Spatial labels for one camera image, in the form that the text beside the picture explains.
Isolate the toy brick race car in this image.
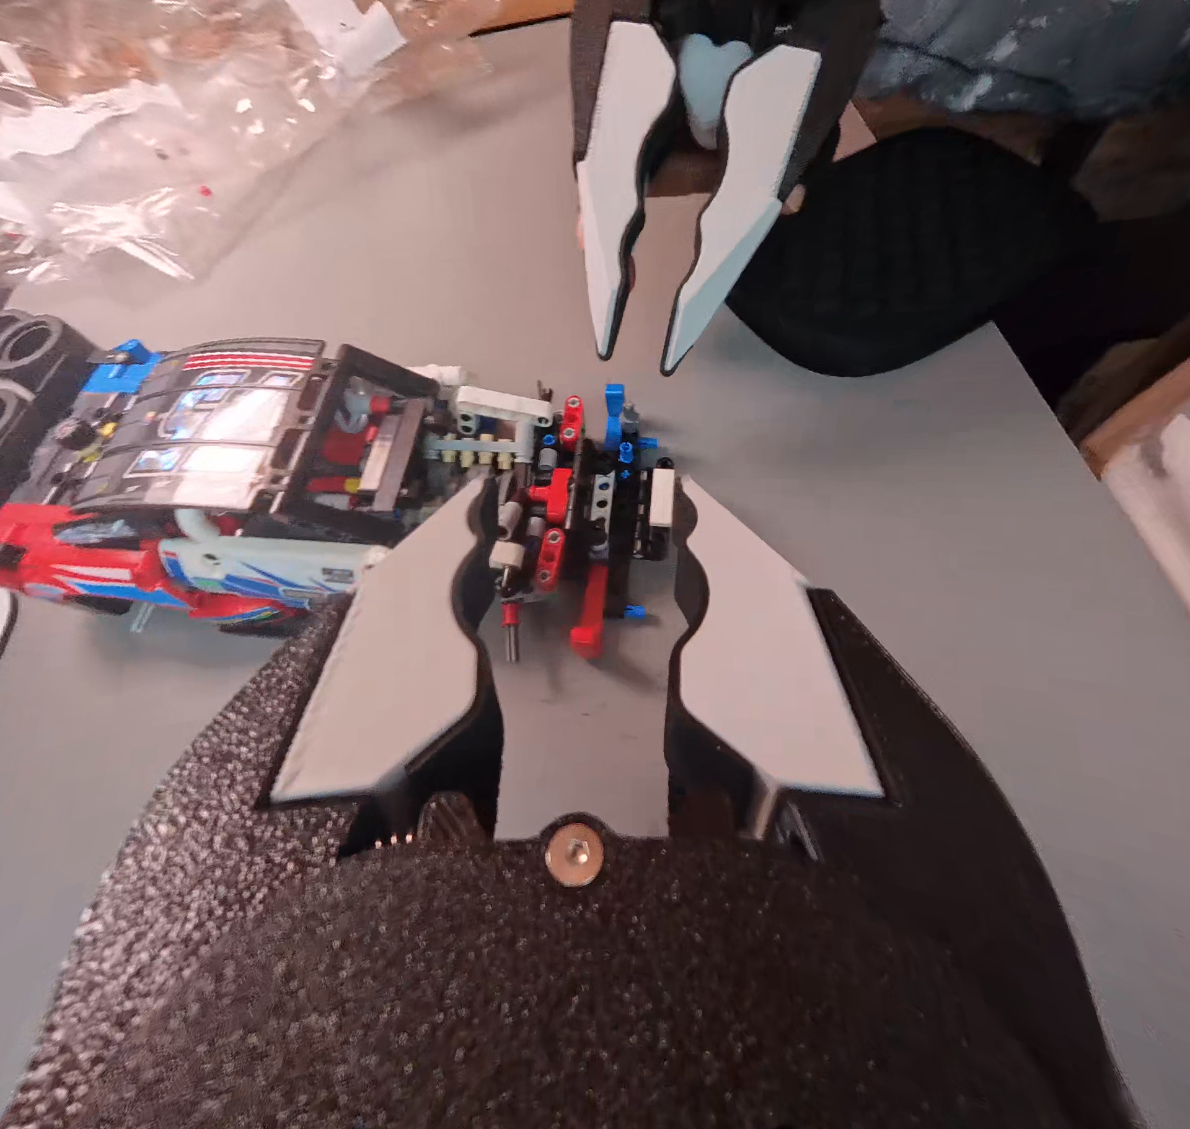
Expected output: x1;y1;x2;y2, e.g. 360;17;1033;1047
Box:
0;337;681;664

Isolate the black toy tyre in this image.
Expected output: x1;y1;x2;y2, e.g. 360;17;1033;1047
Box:
0;311;98;387
0;376;66;498

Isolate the grey desk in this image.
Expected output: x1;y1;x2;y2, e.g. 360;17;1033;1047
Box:
0;0;1190;1129

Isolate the person's right hand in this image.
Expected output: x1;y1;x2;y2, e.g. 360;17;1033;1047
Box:
641;146;718;201

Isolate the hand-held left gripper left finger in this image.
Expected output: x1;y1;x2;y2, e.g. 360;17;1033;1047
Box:
269;476;504;802

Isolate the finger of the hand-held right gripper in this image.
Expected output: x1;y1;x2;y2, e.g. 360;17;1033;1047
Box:
660;44;825;377
575;19;680;361

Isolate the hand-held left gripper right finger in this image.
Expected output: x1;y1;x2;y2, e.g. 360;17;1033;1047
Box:
665;477;884;842

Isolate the person's pale patterned sweatshirt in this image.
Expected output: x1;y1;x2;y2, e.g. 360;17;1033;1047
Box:
1101;408;1190;610

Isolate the black mesh chair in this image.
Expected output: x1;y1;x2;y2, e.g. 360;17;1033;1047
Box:
725;125;1098;377

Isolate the pile of clear plastic bags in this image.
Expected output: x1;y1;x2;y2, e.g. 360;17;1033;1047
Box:
0;0;498;287

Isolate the person's right forearm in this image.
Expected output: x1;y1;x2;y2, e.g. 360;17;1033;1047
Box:
850;0;1190;121

